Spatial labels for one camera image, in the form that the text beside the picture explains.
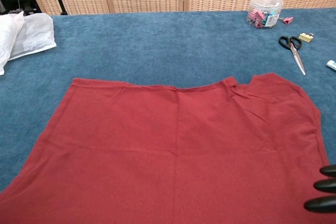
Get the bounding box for clear jar of binder clips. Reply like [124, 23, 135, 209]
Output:
[246, 0, 284, 29]

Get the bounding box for black handled scissors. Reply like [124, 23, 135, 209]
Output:
[278, 35, 307, 77]

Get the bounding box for red t-shirt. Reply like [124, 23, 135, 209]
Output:
[0, 72, 330, 224]

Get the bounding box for blue carpet table mat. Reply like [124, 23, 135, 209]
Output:
[0, 7, 336, 193]

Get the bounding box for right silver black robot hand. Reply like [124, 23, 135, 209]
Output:
[303, 165, 336, 213]

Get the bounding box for white translucent plastic bag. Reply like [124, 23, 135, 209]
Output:
[10, 13, 57, 61]

